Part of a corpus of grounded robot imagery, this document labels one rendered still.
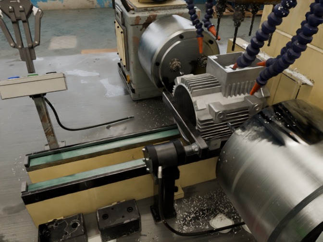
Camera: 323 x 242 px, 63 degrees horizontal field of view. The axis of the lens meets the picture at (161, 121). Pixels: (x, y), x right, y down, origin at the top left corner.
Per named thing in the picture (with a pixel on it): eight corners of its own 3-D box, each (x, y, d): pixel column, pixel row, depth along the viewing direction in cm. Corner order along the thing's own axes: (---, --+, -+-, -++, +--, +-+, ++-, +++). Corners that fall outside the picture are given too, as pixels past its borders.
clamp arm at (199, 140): (210, 155, 59) (170, 99, 78) (212, 146, 57) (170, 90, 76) (196, 159, 58) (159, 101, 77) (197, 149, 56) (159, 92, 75)
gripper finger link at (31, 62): (27, 48, 75) (30, 48, 75) (32, 73, 76) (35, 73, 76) (25, 47, 72) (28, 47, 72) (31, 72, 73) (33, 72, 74)
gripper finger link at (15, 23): (13, 5, 69) (7, 5, 69) (21, 48, 71) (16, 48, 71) (16, 9, 73) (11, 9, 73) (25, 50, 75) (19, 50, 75)
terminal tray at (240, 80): (241, 74, 76) (246, 50, 71) (264, 91, 68) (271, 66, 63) (204, 80, 72) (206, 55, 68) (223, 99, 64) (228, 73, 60)
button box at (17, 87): (68, 89, 82) (64, 72, 81) (67, 90, 75) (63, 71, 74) (7, 98, 77) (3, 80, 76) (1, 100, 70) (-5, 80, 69)
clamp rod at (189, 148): (196, 147, 60) (197, 141, 59) (200, 153, 59) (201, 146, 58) (163, 155, 58) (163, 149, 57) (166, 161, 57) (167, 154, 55)
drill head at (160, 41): (181, 59, 122) (185, 2, 107) (220, 99, 95) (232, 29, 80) (130, 66, 116) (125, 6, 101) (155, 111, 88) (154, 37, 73)
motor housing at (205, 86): (226, 110, 88) (235, 56, 77) (260, 146, 74) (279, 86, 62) (170, 121, 83) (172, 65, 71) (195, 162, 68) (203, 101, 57)
